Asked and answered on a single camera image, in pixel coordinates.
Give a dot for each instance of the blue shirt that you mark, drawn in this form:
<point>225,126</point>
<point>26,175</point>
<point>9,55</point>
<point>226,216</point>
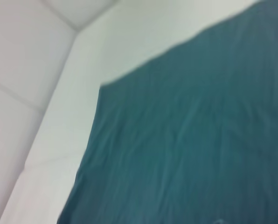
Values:
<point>188,140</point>

